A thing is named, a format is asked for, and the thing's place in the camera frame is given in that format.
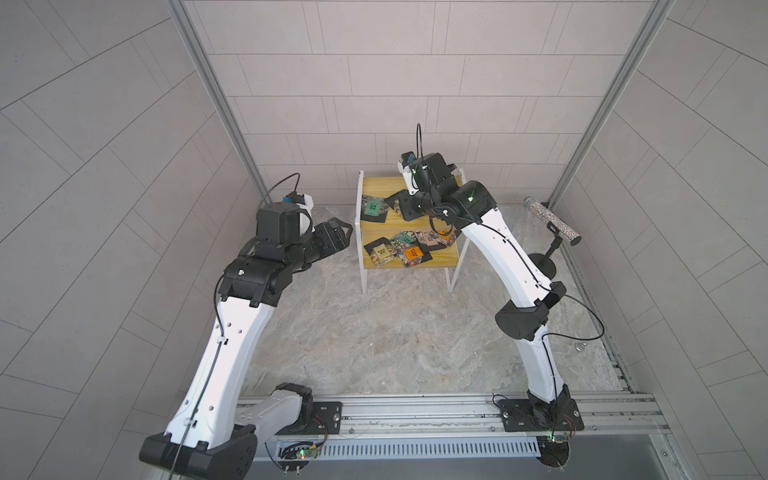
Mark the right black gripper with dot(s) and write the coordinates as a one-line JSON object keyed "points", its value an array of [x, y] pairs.
{"points": [[411, 207]]}

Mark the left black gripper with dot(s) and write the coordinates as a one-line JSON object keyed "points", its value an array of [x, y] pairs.
{"points": [[333, 234]]}

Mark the green label tea bag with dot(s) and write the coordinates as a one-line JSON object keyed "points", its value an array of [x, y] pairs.
{"points": [[373, 209]]}

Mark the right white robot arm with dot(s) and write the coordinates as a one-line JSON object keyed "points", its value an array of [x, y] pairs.
{"points": [[524, 317]]}

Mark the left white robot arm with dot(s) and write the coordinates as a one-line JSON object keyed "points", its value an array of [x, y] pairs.
{"points": [[203, 439]]}

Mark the teal label tea bag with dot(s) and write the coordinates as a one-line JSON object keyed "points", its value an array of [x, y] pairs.
{"points": [[404, 239]]}

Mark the yellow label tea bag lower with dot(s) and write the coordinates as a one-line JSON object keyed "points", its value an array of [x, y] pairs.
{"points": [[380, 251]]}

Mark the small orange label tea bag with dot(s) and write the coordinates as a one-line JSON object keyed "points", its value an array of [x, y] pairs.
{"points": [[433, 241]]}

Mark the glitter microphone on stand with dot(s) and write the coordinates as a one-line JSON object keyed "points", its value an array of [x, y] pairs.
{"points": [[561, 232]]}

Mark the left circuit board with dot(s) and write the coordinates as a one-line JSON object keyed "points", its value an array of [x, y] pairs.
{"points": [[300, 451]]}

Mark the circuit board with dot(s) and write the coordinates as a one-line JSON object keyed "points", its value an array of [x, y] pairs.
{"points": [[300, 451], [554, 453]]}

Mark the right circuit board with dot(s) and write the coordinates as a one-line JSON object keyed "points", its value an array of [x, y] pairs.
{"points": [[554, 453]]}

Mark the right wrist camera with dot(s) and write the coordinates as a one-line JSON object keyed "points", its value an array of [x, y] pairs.
{"points": [[411, 169]]}

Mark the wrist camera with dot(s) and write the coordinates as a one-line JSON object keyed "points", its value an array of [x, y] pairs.
{"points": [[411, 169], [306, 204]]}

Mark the wooden shelf white frame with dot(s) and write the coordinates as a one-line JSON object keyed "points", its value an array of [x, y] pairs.
{"points": [[450, 259]]}

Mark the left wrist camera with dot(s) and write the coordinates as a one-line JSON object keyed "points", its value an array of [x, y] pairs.
{"points": [[306, 204]]}

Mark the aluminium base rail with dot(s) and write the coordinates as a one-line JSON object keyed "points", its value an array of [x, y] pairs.
{"points": [[439, 426]]}

